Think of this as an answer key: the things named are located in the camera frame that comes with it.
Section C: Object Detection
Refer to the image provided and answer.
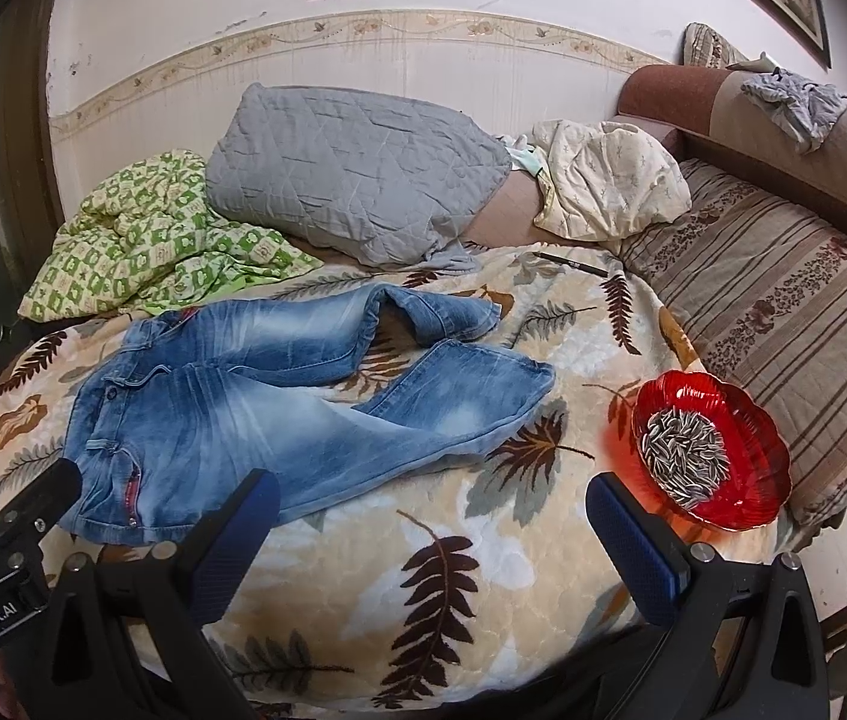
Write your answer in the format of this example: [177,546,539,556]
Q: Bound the blue denim jeans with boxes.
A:
[61,283,555,546]

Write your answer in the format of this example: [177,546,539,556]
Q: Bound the red glass bowl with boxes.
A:
[632,371,793,532]

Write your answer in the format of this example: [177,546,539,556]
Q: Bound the sunflower seeds pile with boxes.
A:
[640,408,731,511]

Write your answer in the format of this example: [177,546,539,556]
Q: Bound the green white patterned cloth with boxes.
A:
[19,149,323,323]

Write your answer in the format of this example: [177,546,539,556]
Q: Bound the brown striped pillow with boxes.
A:
[624,160,847,528]

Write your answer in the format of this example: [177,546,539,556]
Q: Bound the black pen on bed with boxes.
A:
[533,250,609,280]

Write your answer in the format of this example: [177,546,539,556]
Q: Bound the grey quilted pillow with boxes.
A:
[206,83,511,271]

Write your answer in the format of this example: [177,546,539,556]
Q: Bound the brown sofa headboard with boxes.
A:
[617,65,847,235]

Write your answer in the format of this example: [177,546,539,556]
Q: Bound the cream crumpled cloth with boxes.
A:
[522,119,692,244]

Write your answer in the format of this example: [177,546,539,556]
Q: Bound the grey cloth on headboard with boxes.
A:
[741,67,847,154]

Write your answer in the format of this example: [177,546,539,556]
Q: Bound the patterned cushion behind headboard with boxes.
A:
[680,21,747,68]

